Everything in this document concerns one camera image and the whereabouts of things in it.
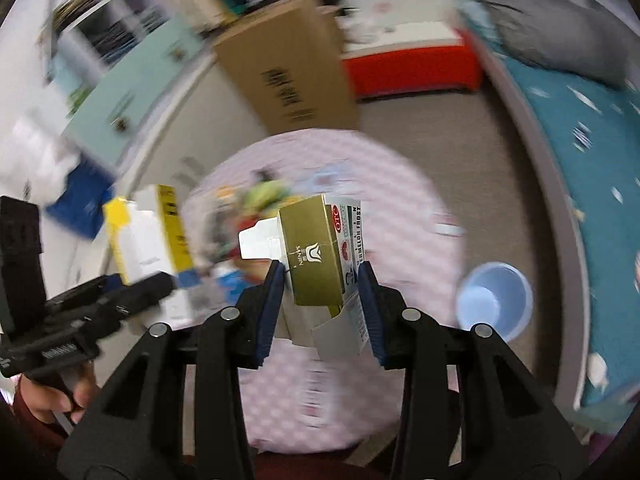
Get yellow white carton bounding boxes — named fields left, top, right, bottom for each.
left=102, top=184, right=199, bottom=326

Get gold green carton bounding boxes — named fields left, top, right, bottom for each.
left=239, top=194, right=369, bottom=362

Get light blue trash bin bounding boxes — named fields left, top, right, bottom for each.
left=456, top=262, right=534, bottom=342

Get left hand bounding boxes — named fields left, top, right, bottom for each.
left=17, top=361, right=100, bottom=424

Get blue shopping bag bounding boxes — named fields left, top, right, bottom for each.
left=46, top=157, right=114, bottom=240

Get white paper bag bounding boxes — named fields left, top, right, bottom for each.
left=1, top=110, right=80, bottom=207

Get white curved cabinet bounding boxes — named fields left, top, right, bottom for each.
left=29, top=49, right=271, bottom=391

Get teal patterned mattress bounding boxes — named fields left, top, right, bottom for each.
left=459, top=1, right=639, bottom=410

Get red bench with white top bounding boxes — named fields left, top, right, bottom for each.
left=343, top=22, right=483, bottom=99

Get tall brown cardboard box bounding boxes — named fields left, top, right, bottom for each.
left=214, top=0, right=360, bottom=134

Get grey folded duvet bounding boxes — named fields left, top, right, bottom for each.
left=476, top=0, right=630, bottom=88

